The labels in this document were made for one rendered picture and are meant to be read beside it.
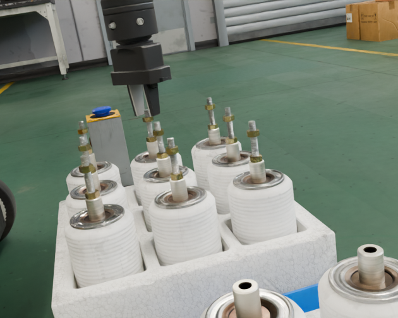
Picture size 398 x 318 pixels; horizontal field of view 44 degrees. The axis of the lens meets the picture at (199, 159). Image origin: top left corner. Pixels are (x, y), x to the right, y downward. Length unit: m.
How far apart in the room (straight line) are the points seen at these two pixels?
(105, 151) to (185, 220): 0.43
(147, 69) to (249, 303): 0.52
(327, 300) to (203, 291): 0.26
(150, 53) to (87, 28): 4.91
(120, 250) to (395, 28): 3.91
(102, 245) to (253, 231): 0.21
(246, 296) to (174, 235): 0.28
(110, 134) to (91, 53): 4.74
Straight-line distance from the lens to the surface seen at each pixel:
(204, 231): 0.69
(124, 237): 0.68
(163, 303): 0.68
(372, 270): 0.47
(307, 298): 0.72
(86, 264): 0.69
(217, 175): 0.81
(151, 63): 0.86
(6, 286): 1.17
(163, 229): 0.69
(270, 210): 0.70
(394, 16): 4.41
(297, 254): 0.71
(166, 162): 0.80
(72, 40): 5.77
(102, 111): 1.06
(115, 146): 1.06
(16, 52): 5.83
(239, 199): 0.71
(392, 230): 1.13
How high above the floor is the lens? 0.51
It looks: 17 degrees down
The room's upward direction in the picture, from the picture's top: 9 degrees counter-clockwise
